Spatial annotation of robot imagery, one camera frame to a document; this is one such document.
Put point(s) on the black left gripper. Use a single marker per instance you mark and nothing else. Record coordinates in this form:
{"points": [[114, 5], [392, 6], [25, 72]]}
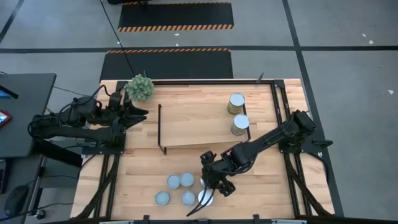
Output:
{"points": [[118, 115]]}

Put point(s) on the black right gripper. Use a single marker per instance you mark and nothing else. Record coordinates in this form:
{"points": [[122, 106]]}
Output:
{"points": [[217, 177]]}

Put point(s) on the peas print blue can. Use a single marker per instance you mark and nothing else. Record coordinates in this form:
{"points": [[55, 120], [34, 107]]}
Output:
{"points": [[203, 196]]}

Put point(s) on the tomato print short can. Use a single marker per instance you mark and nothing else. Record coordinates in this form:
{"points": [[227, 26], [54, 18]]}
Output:
{"points": [[188, 198]]}

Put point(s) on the grey lid tin can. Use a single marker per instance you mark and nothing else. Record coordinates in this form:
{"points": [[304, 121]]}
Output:
{"points": [[162, 198], [203, 183]]}

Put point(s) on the carrot print teal can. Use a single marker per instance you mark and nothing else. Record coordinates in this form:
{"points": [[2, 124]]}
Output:
{"points": [[186, 179]]}

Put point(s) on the green pink print can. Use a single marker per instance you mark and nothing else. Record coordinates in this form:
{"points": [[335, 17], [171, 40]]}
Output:
{"points": [[173, 181]]}

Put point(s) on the peaches print blue can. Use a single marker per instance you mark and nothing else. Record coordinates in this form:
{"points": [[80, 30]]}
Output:
{"points": [[241, 122]]}

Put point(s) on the tall olive label can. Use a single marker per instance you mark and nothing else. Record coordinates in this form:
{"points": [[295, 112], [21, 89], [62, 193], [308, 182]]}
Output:
{"points": [[236, 100]]}

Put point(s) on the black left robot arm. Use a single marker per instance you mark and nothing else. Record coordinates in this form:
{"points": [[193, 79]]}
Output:
{"points": [[77, 133]]}

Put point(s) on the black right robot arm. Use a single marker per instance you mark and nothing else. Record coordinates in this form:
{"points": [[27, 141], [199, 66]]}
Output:
{"points": [[270, 135]]}

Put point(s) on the wooden shelf with black legs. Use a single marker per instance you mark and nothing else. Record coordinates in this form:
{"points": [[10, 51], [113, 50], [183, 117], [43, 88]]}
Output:
{"points": [[192, 124]]}

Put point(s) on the green plant in white pot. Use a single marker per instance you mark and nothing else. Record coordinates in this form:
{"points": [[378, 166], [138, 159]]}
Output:
{"points": [[140, 88]]}

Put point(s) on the black hazard-striped floor mat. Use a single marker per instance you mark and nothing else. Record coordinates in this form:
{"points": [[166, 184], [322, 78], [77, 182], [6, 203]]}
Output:
{"points": [[175, 14], [168, 65]]}

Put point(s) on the black desk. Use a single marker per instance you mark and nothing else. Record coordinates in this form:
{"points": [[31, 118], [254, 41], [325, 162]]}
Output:
{"points": [[25, 118]]}

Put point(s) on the tablet with blue screen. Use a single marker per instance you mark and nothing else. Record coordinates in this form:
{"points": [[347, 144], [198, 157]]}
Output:
{"points": [[7, 92]]}

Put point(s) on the red smartphone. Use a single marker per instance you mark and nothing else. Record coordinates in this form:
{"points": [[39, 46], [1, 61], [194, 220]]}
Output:
{"points": [[3, 118]]}

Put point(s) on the black clamp lever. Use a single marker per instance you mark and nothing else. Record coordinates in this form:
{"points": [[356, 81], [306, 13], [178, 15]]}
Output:
{"points": [[260, 78]]}

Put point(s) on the black computer mouse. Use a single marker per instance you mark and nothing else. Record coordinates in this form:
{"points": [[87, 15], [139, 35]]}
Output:
{"points": [[16, 200]]}

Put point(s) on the black aluminium rig frame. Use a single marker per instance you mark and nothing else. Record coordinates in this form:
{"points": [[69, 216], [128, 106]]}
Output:
{"points": [[281, 102]]}

